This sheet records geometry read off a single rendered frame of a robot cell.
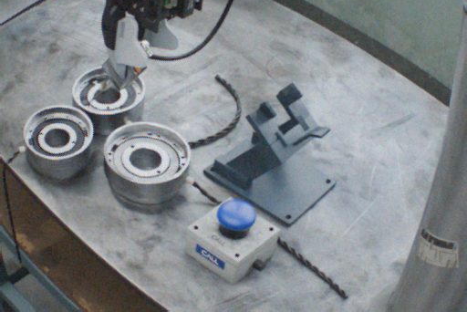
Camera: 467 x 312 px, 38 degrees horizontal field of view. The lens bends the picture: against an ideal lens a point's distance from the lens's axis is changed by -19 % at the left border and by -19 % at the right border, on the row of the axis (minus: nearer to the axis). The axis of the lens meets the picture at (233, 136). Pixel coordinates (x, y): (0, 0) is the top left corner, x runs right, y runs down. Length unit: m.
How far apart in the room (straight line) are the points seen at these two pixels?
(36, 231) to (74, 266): 0.10
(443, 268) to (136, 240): 0.50
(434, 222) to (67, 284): 0.78
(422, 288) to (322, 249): 0.44
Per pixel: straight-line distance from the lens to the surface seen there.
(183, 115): 1.03
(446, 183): 0.42
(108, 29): 0.83
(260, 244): 0.82
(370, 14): 2.62
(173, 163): 0.92
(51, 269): 1.15
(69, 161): 0.91
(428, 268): 0.46
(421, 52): 2.56
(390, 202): 0.98
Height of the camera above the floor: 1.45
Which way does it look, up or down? 40 degrees down
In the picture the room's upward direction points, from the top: 9 degrees clockwise
